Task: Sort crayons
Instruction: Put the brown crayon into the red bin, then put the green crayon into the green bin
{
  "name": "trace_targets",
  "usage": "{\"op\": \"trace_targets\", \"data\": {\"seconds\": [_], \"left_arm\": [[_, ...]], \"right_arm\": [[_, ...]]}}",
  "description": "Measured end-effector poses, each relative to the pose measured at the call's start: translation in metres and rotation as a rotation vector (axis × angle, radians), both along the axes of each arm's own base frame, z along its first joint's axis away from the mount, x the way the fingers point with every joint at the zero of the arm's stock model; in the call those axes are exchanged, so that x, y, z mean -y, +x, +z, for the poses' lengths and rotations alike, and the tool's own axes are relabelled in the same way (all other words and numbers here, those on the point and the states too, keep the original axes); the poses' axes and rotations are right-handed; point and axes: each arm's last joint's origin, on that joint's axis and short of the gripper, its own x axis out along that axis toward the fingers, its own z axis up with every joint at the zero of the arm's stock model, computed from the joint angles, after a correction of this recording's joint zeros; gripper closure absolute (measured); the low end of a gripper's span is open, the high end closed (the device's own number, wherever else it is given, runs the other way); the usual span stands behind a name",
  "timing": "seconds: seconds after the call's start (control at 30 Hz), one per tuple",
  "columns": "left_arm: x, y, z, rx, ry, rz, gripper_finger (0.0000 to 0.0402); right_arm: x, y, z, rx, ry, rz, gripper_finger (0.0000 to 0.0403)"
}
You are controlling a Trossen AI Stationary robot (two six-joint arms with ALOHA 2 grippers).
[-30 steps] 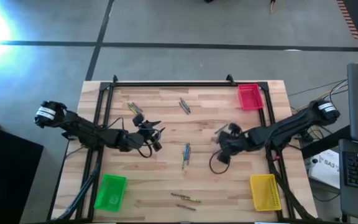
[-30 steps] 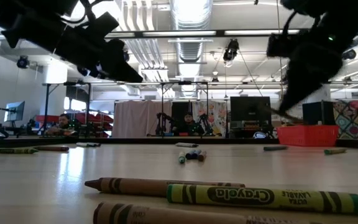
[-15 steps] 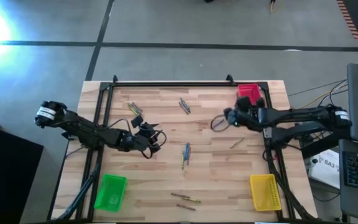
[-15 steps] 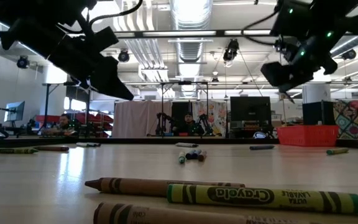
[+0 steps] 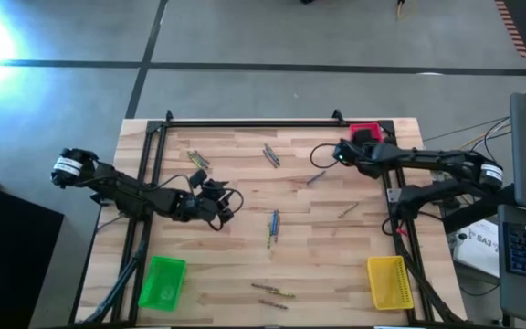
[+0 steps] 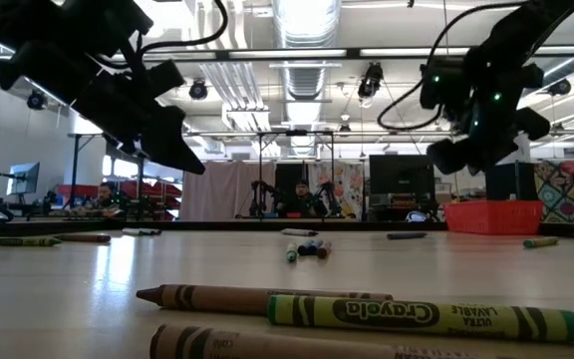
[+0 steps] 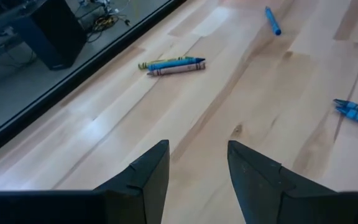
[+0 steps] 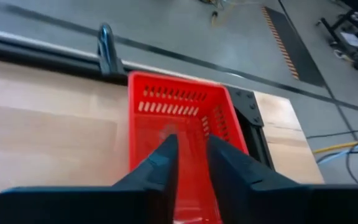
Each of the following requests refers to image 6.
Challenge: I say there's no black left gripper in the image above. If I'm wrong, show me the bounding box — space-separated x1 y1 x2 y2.
70 47 206 176

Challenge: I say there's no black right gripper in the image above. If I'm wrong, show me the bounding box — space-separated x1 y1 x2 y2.
426 47 552 176

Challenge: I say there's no large black monitor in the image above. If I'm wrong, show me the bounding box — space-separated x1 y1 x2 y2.
369 154 436 195

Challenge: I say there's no black ceiling spotlight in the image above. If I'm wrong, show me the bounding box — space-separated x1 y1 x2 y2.
189 79 208 101
548 78 572 97
26 90 48 111

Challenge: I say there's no black box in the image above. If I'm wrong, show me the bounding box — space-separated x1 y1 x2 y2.
484 162 537 201

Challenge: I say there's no beige curtain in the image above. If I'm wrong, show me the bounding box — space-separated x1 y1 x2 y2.
180 160 277 221

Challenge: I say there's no red plastic mesh basket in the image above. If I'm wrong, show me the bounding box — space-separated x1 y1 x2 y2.
442 199 545 235

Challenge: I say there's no dark cluttered desk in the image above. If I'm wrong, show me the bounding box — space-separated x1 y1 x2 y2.
366 192 442 223

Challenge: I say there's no person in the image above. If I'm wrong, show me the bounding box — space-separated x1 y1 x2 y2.
75 181 124 219
279 179 326 219

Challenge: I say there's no floral patterned cloth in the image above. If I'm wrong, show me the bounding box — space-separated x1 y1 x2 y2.
309 162 367 219

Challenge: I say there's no black panel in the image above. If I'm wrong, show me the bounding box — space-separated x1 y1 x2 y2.
274 163 311 203

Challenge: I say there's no colourful patchwork quilt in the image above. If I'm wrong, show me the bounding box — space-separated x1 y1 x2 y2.
534 158 574 224

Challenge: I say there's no small angled computer monitor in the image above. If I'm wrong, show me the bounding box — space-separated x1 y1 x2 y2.
6 162 41 195

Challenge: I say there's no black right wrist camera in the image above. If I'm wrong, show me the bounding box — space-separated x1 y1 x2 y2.
419 58 467 110

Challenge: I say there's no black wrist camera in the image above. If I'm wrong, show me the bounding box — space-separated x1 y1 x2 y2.
419 58 467 110
62 0 154 51

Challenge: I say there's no black metal frame stand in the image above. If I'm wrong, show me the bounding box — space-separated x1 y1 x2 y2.
67 132 148 220
256 129 337 220

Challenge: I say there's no black aluminium table frame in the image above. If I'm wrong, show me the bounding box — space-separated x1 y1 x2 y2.
0 217 574 241

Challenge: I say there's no black hanging ceiling camera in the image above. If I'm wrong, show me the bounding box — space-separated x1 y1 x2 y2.
358 62 385 100

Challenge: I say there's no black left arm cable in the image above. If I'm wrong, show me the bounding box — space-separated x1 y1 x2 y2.
135 0 229 55

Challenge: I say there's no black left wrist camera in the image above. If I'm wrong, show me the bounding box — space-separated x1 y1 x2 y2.
62 0 154 51

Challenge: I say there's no silver ceiling duct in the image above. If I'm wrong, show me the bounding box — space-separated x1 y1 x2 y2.
271 0 342 159

